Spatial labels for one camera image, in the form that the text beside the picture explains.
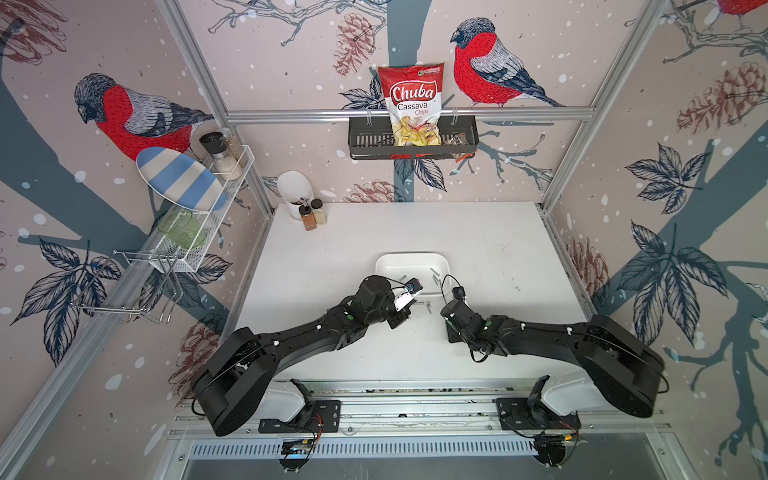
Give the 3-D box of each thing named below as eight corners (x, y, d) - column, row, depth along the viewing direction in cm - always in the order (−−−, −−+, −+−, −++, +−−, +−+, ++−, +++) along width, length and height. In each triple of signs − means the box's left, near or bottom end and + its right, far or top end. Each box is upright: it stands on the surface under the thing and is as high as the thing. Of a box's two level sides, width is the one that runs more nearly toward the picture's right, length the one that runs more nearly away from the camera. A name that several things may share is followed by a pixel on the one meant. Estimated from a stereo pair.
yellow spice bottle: (314, 224, 118) (309, 208, 111) (317, 214, 122) (312, 198, 115) (325, 224, 118) (321, 208, 111) (327, 214, 122) (323, 198, 115)
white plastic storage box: (375, 298, 96) (374, 289, 92) (377, 262, 106) (376, 252, 101) (449, 298, 96) (452, 289, 92) (444, 262, 106) (447, 252, 101)
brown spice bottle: (304, 231, 117) (298, 213, 109) (306, 222, 120) (300, 204, 112) (315, 231, 117) (309, 213, 109) (317, 222, 120) (311, 204, 112)
